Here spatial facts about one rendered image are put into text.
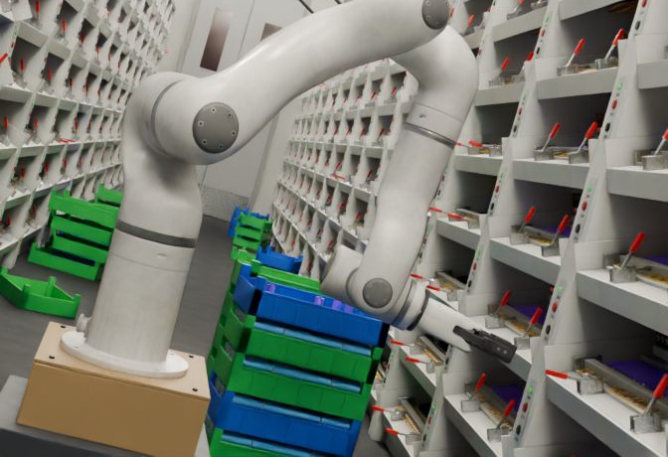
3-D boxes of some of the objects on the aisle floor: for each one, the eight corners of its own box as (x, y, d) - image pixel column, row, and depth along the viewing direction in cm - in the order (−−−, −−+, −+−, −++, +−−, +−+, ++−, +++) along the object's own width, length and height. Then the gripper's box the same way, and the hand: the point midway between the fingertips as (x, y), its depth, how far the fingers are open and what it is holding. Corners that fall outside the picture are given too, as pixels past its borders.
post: (470, 628, 226) (739, -284, 221) (459, 608, 235) (717, -267, 230) (573, 654, 228) (841, -248, 223) (559, 633, 238) (816, -233, 233)
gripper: (430, 292, 195) (533, 341, 197) (413, 279, 211) (508, 325, 213) (410, 335, 195) (513, 383, 197) (394, 319, 211) (489, 365, 213)
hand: (499, 348), depth 205 cm, fingers open, 3 cm apart
